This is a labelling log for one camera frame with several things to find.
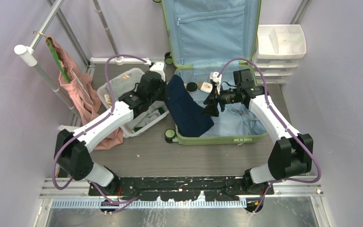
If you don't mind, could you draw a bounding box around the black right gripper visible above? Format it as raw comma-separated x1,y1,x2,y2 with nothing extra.
201,84,241,117

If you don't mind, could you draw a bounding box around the navy blue garment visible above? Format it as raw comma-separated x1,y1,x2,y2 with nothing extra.
165,75,215,137

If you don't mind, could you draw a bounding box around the grey garment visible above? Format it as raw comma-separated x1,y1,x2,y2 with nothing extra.
133,106,166,131

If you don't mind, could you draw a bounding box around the white perforated plastic basket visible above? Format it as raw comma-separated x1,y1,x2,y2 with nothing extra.
97,68,169,138

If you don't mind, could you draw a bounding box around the green ribbed hard-shell suitcase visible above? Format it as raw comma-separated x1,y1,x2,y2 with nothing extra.
161,0,267,145

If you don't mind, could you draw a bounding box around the white plastic drawer organizer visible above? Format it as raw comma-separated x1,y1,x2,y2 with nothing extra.
252,24,307,84

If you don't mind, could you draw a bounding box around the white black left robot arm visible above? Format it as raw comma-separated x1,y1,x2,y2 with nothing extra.
54,71,168,195

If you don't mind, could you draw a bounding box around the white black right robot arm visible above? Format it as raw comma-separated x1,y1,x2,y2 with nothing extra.
202,69,313,194

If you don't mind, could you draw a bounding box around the black round jar lid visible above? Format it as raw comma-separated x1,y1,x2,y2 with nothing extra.
185,82,198,94

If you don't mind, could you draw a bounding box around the pink cloth garment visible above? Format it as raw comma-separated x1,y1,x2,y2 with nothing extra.
45,35,124,150

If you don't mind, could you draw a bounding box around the green clothes hanger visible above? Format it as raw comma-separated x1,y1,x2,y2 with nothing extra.
46,38,71,84

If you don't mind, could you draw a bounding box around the white and silver clothes rack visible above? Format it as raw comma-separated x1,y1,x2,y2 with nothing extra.
14,0,151,134

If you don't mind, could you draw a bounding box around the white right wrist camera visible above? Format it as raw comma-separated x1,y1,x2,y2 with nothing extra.
209,72,222,95

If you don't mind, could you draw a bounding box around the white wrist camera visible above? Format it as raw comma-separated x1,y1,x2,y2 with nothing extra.
209,72,222,95
149,61,166,81

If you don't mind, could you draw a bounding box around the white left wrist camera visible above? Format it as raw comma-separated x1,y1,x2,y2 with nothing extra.
149,61,166,81

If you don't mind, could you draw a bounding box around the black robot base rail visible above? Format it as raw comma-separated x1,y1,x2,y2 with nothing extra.
88,176,274,213

